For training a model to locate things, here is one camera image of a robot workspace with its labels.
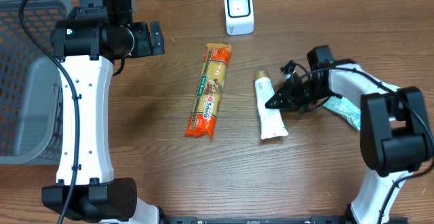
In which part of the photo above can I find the white barcode scanner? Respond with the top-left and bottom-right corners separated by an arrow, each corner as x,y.
224,0 -> 254,35

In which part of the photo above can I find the grey plastic mesh basket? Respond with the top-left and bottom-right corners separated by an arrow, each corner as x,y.
1,0 -> 62,165

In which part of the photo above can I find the teal wet wipes pack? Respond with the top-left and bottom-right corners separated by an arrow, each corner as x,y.
323,96 -> 361,130

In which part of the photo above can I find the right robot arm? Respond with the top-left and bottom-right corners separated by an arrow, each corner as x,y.
264,45 -> 433,223

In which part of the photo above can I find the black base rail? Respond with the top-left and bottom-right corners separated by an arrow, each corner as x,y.
105,215 -> 410,224

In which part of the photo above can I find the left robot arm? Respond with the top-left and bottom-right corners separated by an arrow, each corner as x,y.
41,0 -> 164,224

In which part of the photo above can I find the white cream tube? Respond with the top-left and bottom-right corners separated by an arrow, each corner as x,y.
254,71 -> 288,140

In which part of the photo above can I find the orange spaghetti packet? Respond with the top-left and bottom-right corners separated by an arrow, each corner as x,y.
184,43 -> 233,138

